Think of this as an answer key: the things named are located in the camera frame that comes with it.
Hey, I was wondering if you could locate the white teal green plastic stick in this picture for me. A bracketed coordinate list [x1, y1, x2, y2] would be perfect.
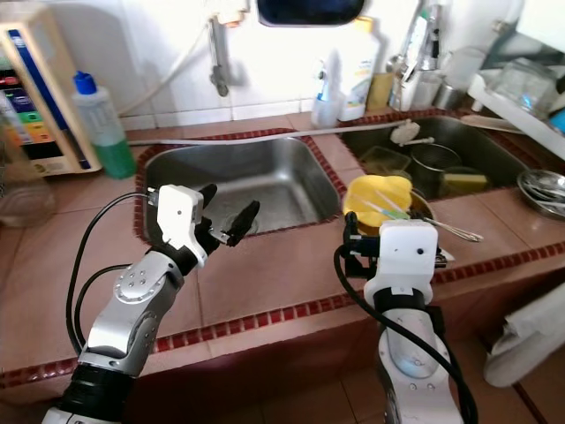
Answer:
[362, 196, 414, 222]

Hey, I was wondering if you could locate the yellow plastic bowl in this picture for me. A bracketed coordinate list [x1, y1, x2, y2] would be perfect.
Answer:
[344, 174, 416, 232]

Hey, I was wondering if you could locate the steel sink basin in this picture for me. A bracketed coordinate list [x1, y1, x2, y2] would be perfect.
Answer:
[141, 137, 341, 241]
[340, 115, 539, 200]

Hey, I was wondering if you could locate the square glass dish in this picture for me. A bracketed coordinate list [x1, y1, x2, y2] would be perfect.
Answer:
[358, 146, 412, 178]

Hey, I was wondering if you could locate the round steel pot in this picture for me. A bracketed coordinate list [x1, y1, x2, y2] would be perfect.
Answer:
[410, 143, 465, 197]

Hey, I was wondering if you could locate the white sink plug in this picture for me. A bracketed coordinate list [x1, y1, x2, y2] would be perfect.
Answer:
[391, 119, 438, 147]

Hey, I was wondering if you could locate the green soap bottle blue cap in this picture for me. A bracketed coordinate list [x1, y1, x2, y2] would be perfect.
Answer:
[72, 71, 138, 180]

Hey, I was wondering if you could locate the translucent plastic brush cup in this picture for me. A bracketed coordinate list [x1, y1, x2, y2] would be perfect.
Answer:
[312, 87, 345, 128]

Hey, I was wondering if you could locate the yellow green sponge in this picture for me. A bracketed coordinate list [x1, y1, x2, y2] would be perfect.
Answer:
[441, 168, 492, 198]

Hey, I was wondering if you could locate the white detergent bottle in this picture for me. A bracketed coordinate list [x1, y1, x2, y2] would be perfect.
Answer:
[342, 16, 382, 123]

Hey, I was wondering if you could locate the steel cup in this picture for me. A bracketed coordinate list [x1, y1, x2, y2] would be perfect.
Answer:
[433, 82, 473, 111]

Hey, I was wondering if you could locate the pale wooden spatula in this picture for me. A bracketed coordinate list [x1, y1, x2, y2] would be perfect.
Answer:
[459, 113, 509, 135]

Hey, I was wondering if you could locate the beige water ionizer appliance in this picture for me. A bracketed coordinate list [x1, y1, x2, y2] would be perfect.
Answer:
[0, 9, 102, 173]

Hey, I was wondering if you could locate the steel bowl with utensils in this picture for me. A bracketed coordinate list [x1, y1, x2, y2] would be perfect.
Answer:
[516, 170, 565, 220]

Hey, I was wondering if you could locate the white cloth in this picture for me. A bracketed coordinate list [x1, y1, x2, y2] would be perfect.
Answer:
[484, 283, 565, 388]

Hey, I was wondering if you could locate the white dish rack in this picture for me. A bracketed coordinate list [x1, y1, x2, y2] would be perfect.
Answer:
[466, 53, 565, 162]

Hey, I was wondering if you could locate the chrome sink faucet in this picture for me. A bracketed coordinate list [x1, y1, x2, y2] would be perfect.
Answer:
[388, 0, 451, 111]

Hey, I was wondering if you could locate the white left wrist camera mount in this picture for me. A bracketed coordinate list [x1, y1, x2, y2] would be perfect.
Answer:
[154, 184, 213, 266]

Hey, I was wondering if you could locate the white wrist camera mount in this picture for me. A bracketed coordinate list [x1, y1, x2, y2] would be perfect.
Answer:
[154, 184, 213, 266]
[364, 219, 441, 306]

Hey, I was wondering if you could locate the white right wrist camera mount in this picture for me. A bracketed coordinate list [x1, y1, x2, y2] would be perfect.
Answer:
[364, 219, 441, 306]

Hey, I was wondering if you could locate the long white hose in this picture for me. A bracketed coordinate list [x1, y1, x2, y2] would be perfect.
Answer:
[128, 117, 473, 148]

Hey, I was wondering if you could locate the grey wall tap spout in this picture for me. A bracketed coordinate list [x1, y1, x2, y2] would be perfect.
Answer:
[208, 0, 250, 96]

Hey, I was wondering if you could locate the black rounded wall fixture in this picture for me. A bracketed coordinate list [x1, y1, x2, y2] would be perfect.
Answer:
[256, 0, 368, 27]

